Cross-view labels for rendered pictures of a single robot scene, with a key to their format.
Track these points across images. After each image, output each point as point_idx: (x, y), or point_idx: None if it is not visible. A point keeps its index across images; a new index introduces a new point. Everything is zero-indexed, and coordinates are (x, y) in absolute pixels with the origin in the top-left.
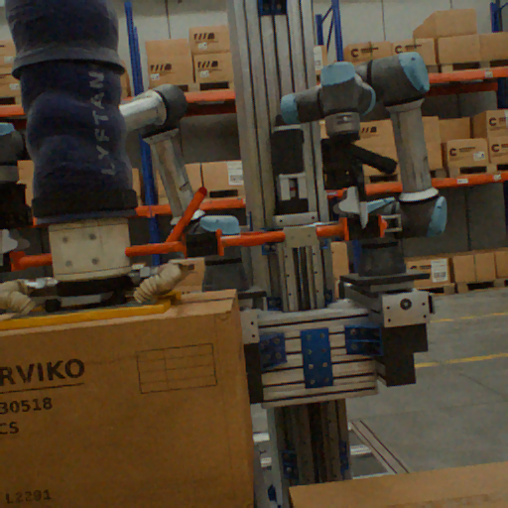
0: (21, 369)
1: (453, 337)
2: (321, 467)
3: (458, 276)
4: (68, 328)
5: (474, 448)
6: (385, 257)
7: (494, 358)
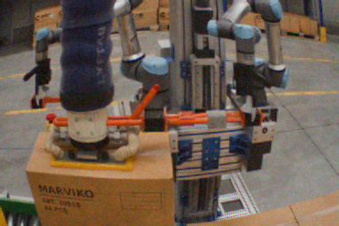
0: (65, 189)
1: None
2: (202, 202)
3: (282, 26)
4: (85, 177)
5: (281, 164)
6: (257, 95)
7: (298, 94)
